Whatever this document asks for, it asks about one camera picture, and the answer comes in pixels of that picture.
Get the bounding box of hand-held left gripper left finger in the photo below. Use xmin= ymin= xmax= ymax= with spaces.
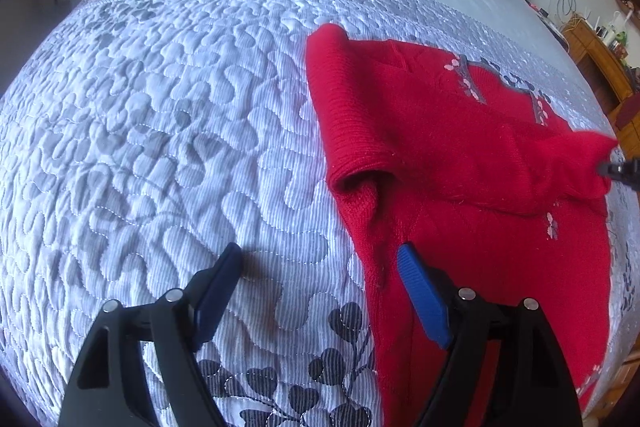
xmin=57 ymin=242 xmax=246 ymax=427

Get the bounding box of red knitted sweater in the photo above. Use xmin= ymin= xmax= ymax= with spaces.
xmin=305 ymin=23 xmax=621 ymax=427

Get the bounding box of grey quilted floral bedspread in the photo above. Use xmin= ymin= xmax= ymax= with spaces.
xmin=0 ymin=0 xmax=640 ymax=427

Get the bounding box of wooden cabinet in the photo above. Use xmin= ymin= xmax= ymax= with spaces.
xmin=562 ymin=19 xmax=640 ymax=118

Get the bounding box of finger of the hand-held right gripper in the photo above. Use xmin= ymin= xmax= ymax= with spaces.
xmin=597 ymin=157 xmax=640 ymax=188

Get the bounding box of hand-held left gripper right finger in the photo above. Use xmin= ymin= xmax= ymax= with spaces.
xmin=397 ymin=242 xmax=584 ymax=427

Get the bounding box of white bottle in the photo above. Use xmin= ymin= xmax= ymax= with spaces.
xmin=602 ymin=9 xmax=627 ymax=48

